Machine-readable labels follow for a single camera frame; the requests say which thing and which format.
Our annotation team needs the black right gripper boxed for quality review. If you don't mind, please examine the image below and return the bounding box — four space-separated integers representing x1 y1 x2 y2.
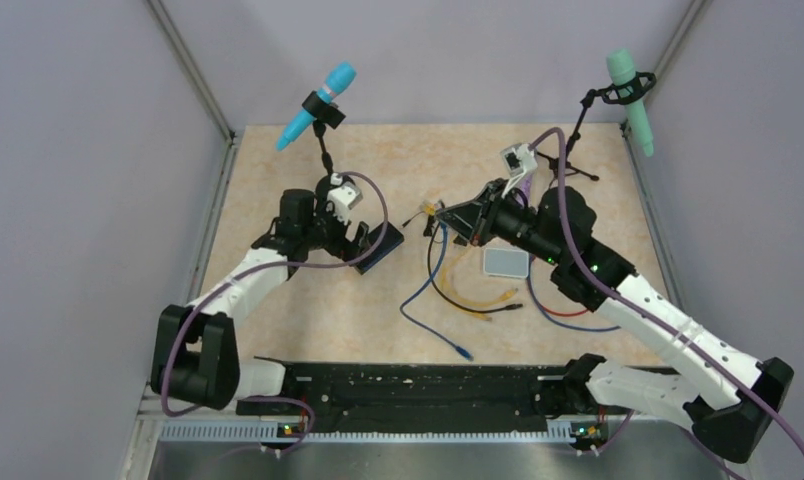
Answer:
438 177 564 266

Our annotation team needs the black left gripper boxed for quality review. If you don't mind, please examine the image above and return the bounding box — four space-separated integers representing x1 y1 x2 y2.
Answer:
302 192 371 265

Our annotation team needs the white network switch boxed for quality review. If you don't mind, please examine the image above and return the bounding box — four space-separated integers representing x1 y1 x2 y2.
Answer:
482 248 530 279

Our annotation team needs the red ethernet cable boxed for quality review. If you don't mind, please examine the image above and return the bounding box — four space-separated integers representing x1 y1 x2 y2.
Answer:
539 304 592 319

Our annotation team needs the black network switch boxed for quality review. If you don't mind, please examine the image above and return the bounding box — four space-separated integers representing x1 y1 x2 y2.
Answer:
354 224 405 275

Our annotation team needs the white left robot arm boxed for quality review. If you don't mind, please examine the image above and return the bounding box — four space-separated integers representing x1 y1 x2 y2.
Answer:
149 182 369 410

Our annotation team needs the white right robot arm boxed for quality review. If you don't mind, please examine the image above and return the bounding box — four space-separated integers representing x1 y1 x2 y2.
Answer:
436 179 794 464

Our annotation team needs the black round-base mic stand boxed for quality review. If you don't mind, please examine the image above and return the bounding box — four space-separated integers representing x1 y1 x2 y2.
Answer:
302 91 346 198

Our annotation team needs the cyan microphone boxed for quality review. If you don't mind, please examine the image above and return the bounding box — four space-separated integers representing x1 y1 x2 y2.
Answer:
275 61 357 151

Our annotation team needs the black tripod mic stand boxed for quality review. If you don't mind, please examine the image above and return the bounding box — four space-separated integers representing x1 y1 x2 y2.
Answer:
536 71 658 183

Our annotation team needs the mint green microphone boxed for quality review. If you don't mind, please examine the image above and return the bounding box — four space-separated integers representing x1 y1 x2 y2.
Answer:
606 48 657 157

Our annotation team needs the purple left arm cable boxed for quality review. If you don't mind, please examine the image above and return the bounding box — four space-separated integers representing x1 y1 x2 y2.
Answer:
160 171 390 458

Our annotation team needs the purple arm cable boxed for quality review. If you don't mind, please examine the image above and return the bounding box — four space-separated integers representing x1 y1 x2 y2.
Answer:
514 127 804 480
160 171 390 458

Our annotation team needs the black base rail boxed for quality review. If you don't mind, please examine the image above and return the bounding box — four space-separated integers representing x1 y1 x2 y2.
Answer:
236 359 632 437

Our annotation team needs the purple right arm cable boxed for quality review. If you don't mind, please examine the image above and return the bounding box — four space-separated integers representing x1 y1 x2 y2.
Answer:
514 127 804 480

